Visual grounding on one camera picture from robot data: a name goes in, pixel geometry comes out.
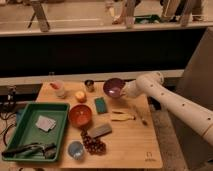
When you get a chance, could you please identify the green sponge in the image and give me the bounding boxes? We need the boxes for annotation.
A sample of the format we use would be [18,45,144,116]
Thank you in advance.
[94,97,107,114]

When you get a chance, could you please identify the green box in background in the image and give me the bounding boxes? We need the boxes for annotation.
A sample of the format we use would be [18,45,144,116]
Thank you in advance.
[134,15,161,24]

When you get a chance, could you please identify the white folded cloth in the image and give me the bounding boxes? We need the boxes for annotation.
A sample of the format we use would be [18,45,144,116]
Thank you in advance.
[36,115,56,132]

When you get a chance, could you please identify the orange bowl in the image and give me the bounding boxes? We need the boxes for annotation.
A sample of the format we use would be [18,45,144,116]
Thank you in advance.
[68,104,92,128]

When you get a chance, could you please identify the small metal cup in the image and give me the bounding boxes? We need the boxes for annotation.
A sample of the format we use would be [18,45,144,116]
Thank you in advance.
[84,80,94,92]

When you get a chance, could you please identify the bunch of dark grapes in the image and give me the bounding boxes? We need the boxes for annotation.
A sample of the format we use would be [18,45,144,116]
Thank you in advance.
[81,131,106,155]

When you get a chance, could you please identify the wooden spoon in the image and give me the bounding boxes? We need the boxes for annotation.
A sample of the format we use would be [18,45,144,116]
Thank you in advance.
[133,106,148,126]

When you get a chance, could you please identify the green plastic tray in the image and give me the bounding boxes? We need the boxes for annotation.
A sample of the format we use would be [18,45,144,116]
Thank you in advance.
[2,102,69,162]

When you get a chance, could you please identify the grey sponge block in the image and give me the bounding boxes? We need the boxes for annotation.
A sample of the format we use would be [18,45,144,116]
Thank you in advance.
[89,123,112,138]

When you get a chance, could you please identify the yellow banana toy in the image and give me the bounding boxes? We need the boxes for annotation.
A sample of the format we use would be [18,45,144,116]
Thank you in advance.
[110,113,135,121]

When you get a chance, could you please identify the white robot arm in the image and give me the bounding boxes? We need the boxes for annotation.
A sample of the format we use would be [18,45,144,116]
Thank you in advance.
[122,71,213,146]

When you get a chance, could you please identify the black cables at left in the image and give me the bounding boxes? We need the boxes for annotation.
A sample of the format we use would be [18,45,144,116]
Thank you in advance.
[0,85,21,148]

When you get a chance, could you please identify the small blue bowl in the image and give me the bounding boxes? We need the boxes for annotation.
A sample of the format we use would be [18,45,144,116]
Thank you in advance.
[68,141,84,160]

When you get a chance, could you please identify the dark tools in tray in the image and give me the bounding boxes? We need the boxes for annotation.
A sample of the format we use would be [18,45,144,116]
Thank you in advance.
[2,143,56,159]

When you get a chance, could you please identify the purple bowl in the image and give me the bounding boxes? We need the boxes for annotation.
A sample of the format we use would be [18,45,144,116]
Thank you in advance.
[103,78,125,98]

